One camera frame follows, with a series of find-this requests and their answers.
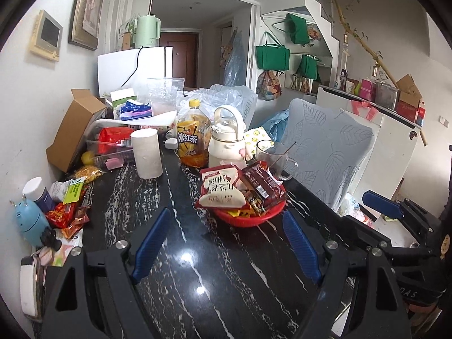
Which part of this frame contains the red bag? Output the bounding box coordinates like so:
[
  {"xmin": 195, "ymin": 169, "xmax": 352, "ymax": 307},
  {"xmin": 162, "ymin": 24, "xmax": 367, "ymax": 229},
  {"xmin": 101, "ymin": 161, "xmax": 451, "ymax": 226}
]
[{"xmin": 98, "ymin": 127, "xmax": 134, "ymax": 155}]

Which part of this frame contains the light blue round device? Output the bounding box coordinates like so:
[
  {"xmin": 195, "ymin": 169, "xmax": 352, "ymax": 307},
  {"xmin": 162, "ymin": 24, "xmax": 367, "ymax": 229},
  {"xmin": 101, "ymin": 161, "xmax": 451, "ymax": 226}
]
[{"xmin": 10, "ymin": 199, "xmax": 50, "ymax": 246}]

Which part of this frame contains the green white carton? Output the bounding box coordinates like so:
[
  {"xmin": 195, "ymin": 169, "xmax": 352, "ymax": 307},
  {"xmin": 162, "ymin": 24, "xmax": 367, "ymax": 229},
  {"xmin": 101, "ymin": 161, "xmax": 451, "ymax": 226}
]
[{"xmin": 110, "ymin": 88, "xmax": 137, "ymax": 120}]

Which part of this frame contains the grey leaf-pattern chair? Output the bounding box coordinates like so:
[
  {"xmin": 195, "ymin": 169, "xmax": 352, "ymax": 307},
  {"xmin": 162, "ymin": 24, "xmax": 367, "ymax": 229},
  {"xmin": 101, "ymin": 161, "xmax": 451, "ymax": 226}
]
[{"xmin": 281, "ymin": 98, "xmax": 377, "ymax": 211}]

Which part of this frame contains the blue tissue pack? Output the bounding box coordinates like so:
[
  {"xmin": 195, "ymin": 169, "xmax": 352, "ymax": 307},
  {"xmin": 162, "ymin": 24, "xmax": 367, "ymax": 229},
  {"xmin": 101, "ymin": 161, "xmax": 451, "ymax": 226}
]
[{"xmin": 120, "ymin": 101, "xmax": 153, "ymax": 120}]

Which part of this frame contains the bamboo pole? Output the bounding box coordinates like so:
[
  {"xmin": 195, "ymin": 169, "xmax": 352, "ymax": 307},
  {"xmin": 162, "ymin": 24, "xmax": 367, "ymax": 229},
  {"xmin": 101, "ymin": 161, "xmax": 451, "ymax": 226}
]
[{"xmin": 330, "ymin": 0, "xmax": 428, "ymax": 146}]

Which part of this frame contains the small green tote bag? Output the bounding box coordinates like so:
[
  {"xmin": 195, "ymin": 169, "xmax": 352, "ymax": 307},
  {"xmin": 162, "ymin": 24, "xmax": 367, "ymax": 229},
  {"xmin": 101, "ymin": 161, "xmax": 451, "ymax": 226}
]
[{"xmin": 299, "ymin": 55, "xmax": 321, "ymax": 81}]

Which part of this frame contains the white cabinet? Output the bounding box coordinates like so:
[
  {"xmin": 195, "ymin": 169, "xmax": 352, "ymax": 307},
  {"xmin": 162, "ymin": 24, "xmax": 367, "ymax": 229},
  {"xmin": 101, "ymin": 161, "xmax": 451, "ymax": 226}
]
[{"xmin": 316, "ymin": 85, "xmax": 423, "ymax": 199}]

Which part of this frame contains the pink white flat packet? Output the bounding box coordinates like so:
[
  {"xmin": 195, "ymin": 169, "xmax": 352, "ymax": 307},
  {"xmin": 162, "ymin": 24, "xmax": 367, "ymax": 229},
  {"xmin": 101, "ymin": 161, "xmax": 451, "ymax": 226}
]
[{"xmin": 53, "ymin": 238, "xmax": 84, "ymax": 268}]

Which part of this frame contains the large beige red snack packet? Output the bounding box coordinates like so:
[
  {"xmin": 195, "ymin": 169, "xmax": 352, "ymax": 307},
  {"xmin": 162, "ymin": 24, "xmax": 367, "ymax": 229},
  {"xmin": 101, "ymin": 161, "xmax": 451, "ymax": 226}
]
[{"xmin": 195, "ymin": 164, "xmax": 248, "ymax": 209}]

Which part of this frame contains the crumpled clear plastic bag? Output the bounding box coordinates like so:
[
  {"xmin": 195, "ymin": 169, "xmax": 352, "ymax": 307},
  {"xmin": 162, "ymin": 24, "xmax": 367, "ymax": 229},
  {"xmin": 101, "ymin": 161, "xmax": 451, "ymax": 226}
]
[{"xmin": 184, "ymin": 85, "xmax": 244, "ymax": 128}]

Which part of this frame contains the white crumpled packet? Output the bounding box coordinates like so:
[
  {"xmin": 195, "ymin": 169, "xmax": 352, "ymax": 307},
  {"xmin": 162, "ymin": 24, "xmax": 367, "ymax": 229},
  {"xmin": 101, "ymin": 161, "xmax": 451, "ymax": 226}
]
[{"xmin": 49, "ymin": 180, "xmax": 71, "ymax": 200}]

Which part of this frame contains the brown door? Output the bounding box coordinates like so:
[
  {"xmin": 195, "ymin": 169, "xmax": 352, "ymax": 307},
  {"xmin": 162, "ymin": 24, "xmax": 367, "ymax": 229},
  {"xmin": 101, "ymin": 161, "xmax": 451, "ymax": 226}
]
[{"xmin": 160, "ymin": 32, "xmax": 198, "ymax": 88}]

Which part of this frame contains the open cardboard box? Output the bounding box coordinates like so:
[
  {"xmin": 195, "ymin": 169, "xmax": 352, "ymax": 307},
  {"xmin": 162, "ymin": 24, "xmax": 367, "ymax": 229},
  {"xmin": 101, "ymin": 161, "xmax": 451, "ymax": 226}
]
[{"xmin": 46, "ymin": 89, "xmax": 107, "ymax": 173}]

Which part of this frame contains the glass mug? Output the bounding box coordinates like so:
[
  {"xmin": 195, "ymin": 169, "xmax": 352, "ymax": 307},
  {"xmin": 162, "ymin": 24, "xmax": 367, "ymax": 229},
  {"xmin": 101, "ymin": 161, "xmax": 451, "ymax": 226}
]
[{"xmin": 256, "ymin": 140, "xmax": 299, "ymax": 181}]

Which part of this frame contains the brown chocolate snack packet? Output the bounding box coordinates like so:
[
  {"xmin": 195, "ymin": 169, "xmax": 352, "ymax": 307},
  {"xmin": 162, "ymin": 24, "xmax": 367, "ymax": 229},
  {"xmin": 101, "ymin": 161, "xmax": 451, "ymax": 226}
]
[{"xmin": 242, "ymin": 160, "xmax": 286, "ymax": 211}]

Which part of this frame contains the plastic covered chair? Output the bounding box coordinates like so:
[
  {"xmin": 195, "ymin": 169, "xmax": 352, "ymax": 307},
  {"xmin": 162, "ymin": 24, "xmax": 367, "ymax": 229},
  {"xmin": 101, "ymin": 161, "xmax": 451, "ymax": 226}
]
[{"xmin": 212, "ymin": 85, "xmax": 258, "ymax": 130}]

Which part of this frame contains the yellow crinkly snack bag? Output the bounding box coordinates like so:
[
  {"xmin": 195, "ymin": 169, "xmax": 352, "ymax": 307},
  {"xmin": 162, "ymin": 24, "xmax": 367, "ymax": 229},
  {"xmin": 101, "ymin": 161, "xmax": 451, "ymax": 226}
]
[{"xmin": 72, "ymin": 166, "xmax": 105, "ymax": 184}]

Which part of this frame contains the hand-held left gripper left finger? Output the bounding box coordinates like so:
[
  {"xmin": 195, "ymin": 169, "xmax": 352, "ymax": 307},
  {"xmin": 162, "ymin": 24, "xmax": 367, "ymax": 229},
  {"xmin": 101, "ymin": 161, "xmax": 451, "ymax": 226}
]
[{"xmin": 40, "ymin": 208, "xmax": 172, "ymax": 339}]

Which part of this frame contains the iced tea bottle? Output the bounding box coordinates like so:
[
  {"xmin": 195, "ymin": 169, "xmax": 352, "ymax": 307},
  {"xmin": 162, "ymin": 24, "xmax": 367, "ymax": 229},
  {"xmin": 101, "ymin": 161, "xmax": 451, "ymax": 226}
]
[{"xmin": 176, "ymin": 99, "xmax": 212, "ymax": 169}]

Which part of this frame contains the framed picture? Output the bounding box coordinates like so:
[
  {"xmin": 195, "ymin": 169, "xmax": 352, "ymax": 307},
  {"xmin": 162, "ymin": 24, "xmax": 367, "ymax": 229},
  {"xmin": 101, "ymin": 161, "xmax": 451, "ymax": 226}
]
[{"xmin": 68, "ymin": 0, "xmax": 106, "ymax": 51}]

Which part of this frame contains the white tray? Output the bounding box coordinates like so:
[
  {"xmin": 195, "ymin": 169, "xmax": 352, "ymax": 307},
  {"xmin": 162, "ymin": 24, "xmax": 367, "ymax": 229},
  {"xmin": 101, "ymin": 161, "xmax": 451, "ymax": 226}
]
[{"xmin": 94, "ymin": 110, "xmax": 177, "ymax": 130}]

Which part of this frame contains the toilet paper roll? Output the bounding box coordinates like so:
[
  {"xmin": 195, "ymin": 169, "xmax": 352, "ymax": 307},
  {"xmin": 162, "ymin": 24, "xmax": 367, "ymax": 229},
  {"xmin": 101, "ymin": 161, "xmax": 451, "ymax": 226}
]
[{"xmin": 130, "ymin": 129, "xmax": 164, "ymax": 179}]

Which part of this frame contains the grey translucent box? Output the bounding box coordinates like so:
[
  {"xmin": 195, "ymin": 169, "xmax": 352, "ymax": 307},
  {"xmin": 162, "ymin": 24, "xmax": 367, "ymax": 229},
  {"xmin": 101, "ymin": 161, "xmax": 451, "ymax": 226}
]
[{"xmin": 375, "ymin": 81, "xmax": 402, "ymax": 110}]

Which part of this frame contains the cream kettle jug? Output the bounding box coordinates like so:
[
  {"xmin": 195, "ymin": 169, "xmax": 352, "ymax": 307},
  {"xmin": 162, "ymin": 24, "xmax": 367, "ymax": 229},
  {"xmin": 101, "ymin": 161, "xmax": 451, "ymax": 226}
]
[{"xmin": 208, "ymin": 106, "xmax": 255, "ymax": 170}]

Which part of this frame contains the clear plastic container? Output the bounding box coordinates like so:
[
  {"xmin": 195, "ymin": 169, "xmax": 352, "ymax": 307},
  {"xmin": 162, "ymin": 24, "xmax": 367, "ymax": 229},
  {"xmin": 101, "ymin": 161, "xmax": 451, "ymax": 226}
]
[{"xmin": 86, "ymin": 122, "xmax": 142, "ymax": 165}]

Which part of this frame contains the tall clear bottle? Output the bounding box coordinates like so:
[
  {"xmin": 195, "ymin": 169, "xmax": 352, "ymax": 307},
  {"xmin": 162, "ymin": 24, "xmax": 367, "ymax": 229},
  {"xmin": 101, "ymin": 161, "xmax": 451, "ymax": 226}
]
[{"xmin": 340, "ymin": 33, "xmax": 350, "ymax": 91}]

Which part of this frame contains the cream wall panel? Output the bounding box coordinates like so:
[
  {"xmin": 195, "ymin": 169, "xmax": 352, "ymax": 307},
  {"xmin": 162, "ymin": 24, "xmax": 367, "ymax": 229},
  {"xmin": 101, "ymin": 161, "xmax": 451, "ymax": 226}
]
[{"xmin": 29, "ymin": 10, "xmax": 63, "ymax": 62}]

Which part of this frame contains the pink ribbon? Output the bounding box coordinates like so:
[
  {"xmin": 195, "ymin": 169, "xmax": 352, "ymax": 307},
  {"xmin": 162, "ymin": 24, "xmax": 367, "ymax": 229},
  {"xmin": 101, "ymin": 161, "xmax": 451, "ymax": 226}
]
[{"xmin": 351, "ymin": 101, "xmax": 379, "ymax": 123}]

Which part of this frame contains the small cardboard box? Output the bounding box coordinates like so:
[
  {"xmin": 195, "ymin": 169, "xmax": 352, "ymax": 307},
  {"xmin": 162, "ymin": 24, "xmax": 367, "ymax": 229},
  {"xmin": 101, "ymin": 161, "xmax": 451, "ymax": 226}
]
[{"xmin": 395, "ymin": 74, "xmax": 423, "ymax": 105}]

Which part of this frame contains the large green tote bag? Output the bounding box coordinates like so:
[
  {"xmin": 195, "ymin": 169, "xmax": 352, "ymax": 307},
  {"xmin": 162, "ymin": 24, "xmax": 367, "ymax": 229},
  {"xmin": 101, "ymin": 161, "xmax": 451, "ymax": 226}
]
[{"xmin": 256, "ymin": 32, "xmax": 291, "ymax": 71}]

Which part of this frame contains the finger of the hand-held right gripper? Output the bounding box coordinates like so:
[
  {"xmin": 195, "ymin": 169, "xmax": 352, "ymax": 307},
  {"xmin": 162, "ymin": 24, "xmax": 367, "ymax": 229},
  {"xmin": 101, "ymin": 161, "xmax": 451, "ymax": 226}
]
[
  {"xmin": 362, "ymin": 191, "xmax": 443, "ymax": 231},
  {"xmin": 341, "ymin": 214, "xmax": 436, "ymax": 260}
]

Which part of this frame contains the orange striped snack packet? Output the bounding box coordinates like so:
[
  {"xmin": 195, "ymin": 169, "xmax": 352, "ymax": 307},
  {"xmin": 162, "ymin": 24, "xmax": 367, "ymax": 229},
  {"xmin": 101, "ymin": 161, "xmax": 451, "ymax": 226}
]
[{"xmin": 245, "ymin": 190, "xmax": 270, "ymax": 217}]

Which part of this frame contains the pink box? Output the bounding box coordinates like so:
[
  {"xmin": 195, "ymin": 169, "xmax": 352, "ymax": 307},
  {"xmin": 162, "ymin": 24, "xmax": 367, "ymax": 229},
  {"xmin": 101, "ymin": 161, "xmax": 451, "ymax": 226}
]
[{"xmin": 360, "ymin": 78, "xmax": 377, "ymax": 101}]

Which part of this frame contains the cartoon printed tote bag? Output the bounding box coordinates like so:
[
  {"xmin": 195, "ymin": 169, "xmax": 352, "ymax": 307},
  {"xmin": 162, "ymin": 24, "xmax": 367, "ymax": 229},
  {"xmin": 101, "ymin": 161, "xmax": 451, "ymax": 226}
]
[{"xmin": 257, "ymin": 70, "xmax": 283, "ymax": 101}]

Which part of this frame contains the large clear zip bag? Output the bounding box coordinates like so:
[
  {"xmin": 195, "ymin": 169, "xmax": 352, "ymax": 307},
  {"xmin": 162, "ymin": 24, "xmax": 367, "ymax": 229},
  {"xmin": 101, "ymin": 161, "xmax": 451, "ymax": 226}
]
[{"xmin": 146, "ymin": 77, "xmax": 186, "ymax": 114}]

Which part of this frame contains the red box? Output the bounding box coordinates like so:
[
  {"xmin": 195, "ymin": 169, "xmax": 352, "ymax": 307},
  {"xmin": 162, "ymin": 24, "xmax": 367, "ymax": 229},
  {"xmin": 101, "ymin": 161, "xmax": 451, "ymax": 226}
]
[{"xmin": 398, "ymin": 99, "xmax": 419, "ymax": 121}]

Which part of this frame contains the small black figure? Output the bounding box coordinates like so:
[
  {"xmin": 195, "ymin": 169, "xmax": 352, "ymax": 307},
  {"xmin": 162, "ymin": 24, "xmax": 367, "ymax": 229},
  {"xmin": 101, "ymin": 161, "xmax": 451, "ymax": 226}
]
[{"xmin": 39, "ymin": 229, "xmax": 61, "ymax": 250}]

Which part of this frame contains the yellow smiley-print bag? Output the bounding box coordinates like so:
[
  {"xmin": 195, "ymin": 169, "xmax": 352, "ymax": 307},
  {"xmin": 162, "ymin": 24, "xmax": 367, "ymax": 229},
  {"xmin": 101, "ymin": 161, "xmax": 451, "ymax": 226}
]
[{"xmin": 244, "ymin": 127, "xmax": 276, "ymax": 155}]

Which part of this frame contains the blue plastic bag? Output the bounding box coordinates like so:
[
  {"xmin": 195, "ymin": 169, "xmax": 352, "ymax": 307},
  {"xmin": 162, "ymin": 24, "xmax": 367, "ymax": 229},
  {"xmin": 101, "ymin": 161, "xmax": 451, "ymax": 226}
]
[{"xmin": 263, "ymin": 109, "xmax": 290, "ymax": 142}]

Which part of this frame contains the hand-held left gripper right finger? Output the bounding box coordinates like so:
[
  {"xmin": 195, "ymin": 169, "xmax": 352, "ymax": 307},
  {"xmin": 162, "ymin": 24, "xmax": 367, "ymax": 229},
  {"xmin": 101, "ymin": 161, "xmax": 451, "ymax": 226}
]
[{"xmin": 282, "ymin": 210, "xmax": 412, "ymax": 339}]

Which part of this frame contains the tilted green tote bag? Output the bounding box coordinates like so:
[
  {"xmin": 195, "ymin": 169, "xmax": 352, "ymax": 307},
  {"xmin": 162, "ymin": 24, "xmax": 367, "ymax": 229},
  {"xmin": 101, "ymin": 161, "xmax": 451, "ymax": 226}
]
[{"xmin": 284, "ymin": 13, "xmax": 310, "ymax": 45}]

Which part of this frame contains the white-capped blue jar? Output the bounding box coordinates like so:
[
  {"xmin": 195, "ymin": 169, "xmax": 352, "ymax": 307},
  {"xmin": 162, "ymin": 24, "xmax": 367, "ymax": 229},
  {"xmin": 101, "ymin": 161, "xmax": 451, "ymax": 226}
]
[{"xmin": 22, "ymin": 177, "xmax": 56, "ymax": 212}]

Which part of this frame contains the green label packet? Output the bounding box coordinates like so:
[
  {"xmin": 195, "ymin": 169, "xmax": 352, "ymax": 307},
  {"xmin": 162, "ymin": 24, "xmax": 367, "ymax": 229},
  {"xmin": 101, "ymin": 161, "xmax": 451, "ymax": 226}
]
[{"xmin": 64, "ymin": 177, "xmax": 86, "ymax": 204}]

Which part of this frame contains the green electric kettle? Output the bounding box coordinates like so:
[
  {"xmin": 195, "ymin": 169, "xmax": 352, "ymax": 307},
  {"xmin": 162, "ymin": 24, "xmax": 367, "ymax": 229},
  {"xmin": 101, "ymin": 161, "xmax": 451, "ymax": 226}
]
[{"xmin": 136, "ymin": 14, "xmax": 162, "ymax": 49}]

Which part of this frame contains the red plastic basket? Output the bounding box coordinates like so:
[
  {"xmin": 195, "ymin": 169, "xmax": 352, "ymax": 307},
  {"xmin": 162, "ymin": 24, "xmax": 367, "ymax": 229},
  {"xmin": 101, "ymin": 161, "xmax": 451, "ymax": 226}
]
[{"xmin": 207, "ymin": 183, "xmax": 287, "ymax": 229}]

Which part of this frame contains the white fridge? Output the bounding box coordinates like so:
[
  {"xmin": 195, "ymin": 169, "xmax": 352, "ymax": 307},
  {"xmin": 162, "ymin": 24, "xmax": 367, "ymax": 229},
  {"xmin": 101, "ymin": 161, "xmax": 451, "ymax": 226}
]
[{"xmin": 97, "ymin": 46, "xmax": 173, "ymax": 97}]

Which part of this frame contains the orange-red candy packet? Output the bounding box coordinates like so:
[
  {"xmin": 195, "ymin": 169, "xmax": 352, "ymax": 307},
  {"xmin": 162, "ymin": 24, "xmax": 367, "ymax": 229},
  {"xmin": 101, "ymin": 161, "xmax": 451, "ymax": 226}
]
[{"xmin": 62, "ymin": 207, "xmax": 91, "ymax": 239}]

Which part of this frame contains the hanging bluish plastic bag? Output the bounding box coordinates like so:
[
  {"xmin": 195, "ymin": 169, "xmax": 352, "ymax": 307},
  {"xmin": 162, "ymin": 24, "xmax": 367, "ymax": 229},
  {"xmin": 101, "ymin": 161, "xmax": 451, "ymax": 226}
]
[{"xmin": 222, "ymin": 30, "xmax": 247, "ymax": 87}]

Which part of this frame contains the black cable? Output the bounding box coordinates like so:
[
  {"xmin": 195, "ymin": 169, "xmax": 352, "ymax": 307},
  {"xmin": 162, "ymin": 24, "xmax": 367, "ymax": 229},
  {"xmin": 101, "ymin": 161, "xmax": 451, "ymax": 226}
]
[{"xmin": 122, "ymin": 47, "xmax": 143, "ymax": 87}]

